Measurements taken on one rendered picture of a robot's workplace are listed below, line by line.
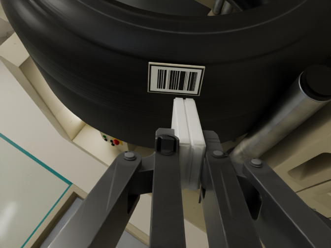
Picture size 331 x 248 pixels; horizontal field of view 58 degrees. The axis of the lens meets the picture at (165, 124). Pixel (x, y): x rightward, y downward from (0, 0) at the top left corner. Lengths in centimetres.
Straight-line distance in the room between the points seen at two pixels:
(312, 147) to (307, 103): 6
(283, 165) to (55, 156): 356
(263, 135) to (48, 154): 356
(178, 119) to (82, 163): 371
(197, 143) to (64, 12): 26
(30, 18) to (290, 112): 34
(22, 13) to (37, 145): 362
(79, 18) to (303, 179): 38
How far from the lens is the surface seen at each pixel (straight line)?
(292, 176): 51
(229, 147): 68
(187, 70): 32
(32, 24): 41
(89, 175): 378
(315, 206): 86
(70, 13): 38
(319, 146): 40
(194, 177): 17
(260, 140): 50
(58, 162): 386
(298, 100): 38
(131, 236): 101
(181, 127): 17
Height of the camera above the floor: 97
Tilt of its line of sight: 9 degrees up
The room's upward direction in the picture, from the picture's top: 58 degrees counter-clockwise
